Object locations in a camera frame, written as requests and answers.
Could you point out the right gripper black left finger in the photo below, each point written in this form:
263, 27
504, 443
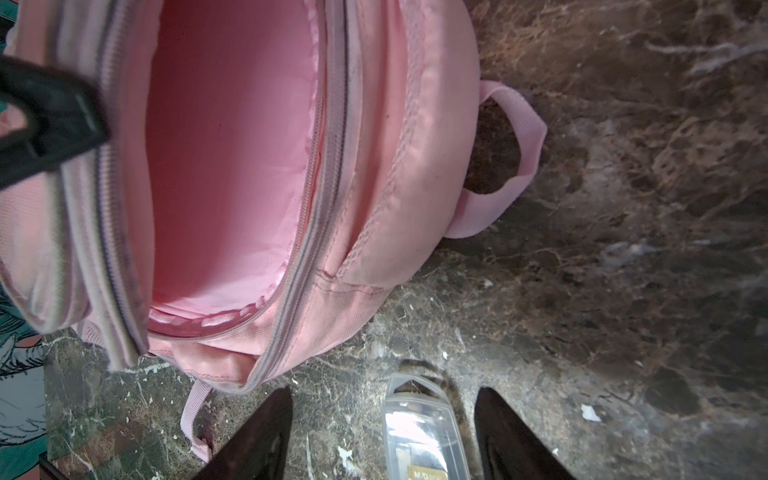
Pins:
258, 450

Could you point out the clear plastic small case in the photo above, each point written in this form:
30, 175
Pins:
421, 431

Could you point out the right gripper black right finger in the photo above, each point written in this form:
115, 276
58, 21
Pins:
508, 448

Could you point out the pink student backpack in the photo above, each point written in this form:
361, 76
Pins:
274, 170

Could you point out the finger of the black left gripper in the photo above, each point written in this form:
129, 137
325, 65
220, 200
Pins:
61, 118

